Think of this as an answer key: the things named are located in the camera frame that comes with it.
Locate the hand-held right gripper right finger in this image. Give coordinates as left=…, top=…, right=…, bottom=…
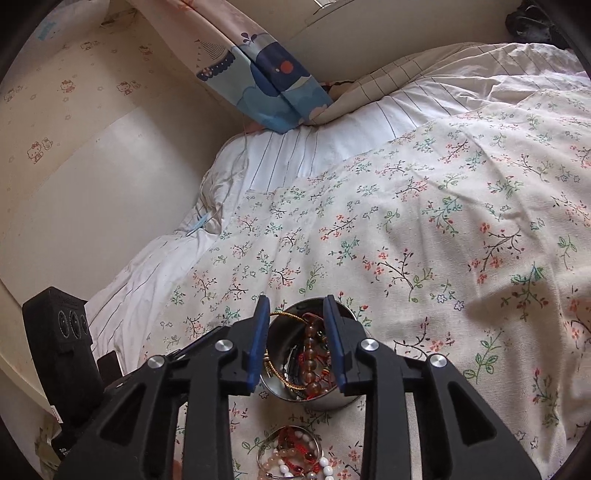
left=322, top=294, right=542, bottom=480

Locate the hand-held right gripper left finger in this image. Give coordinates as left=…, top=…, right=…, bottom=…
left=55, top=295, right=271, bottom=480

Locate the amber bead bracelet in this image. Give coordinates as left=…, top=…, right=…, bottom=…
left=295, top=311, right=338, bottom=398

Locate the gold chain bracelet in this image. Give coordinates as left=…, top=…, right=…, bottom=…
left=263, top=311, right=308, bottom=391

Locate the round metal tin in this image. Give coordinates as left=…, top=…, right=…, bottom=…
left=259, top=298, right=368, bottom=411

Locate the pink bead bracelet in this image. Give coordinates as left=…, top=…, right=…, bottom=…
left=259, top=445, right=296, bottom=480

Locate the white bead bracelet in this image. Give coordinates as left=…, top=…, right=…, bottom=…
left=277, top=455, right=335, bottom=480

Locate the dark flat rectangular object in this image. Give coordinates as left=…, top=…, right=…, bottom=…
left=96, top=350, right=124, bottom=386

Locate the blue face mask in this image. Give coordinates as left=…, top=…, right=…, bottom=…
left=187, top=212, right=218, bottom=236

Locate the floral printed cloth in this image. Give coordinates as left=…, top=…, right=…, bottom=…
left=139, top=85, right=591, bottom=480

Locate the beige striped blanket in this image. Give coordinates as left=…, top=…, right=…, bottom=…
left=318, top=44, right=513, bottom=125

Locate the whale print curtain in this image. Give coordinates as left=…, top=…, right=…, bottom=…
left=127, top=0, right=333, bottom=134

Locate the black jacket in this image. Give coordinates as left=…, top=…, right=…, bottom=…
left=505, top=0, right=571, bottom=47

